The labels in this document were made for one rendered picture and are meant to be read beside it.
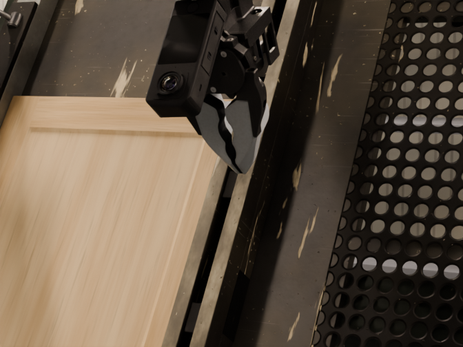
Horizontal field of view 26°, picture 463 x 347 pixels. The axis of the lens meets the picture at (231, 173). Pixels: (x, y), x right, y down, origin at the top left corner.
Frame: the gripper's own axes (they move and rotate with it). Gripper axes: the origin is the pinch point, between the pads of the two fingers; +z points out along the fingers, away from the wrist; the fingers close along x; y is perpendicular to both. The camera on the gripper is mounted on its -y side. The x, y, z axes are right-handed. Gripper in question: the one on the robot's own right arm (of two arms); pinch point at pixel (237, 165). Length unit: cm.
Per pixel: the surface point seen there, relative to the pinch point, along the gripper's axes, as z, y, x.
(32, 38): 8, 47, 62
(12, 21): 5, 46, 64
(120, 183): 21.3, 25.8, 35.6
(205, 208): 19.0, 18.3, 17.3
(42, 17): 6, 51, 61
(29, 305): 31, 9, 44
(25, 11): 4, 49, 63
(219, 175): 16.6, 22.5, 16.7
